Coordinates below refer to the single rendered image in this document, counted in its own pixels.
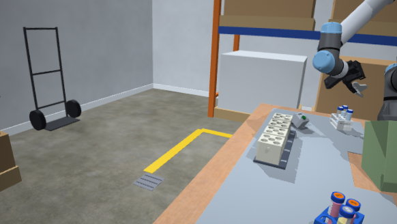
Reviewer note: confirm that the light grey tube rack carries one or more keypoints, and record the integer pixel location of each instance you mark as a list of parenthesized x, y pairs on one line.
[(341, 124)]

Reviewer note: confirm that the blue tube rack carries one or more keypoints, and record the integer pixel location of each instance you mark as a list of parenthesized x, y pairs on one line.
[(358, 219)]

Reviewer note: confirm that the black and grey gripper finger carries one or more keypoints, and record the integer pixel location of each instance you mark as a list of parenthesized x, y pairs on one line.
[(356, 88)]

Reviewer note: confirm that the white bucket adapter with holes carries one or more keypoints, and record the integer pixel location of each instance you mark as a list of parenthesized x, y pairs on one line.
[(283, 117), (268, 148), (280, 124), (272, 130)]

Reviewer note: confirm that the grey sloped desk with green button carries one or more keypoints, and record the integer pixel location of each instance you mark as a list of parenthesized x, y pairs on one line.
[(299, 121)]

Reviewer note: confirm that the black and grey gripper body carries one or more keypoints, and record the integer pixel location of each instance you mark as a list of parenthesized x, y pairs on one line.
[(353, 73)]

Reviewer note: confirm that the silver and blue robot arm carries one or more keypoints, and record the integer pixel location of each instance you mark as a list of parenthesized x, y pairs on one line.
[(327, 58)]

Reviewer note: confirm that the grey flat mat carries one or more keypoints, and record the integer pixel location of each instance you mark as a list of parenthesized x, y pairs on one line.
[(318, 165)]

